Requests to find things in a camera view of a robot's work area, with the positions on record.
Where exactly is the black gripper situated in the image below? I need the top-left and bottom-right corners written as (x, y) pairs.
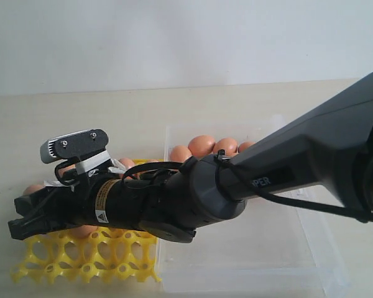
top-left (7, 174), bottom-right (149, 240)

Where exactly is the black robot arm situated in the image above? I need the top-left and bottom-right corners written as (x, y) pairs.
top-left (8, 73), bottom-right (373, 243)

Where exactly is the yellow plastic egg tray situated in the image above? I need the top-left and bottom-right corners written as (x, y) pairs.
top-left (9, 158), bottom-right (164, 284)

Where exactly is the clear plastic container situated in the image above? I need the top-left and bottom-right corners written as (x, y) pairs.
top-left (157, 114), bottom-right (352, 294)

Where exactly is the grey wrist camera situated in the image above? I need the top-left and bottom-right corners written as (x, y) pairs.
top-left (40, 129), bottom-right (109, 164)

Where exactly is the black cable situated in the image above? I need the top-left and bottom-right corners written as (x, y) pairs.
top-left (121, 148), bottom-right (373, 224)

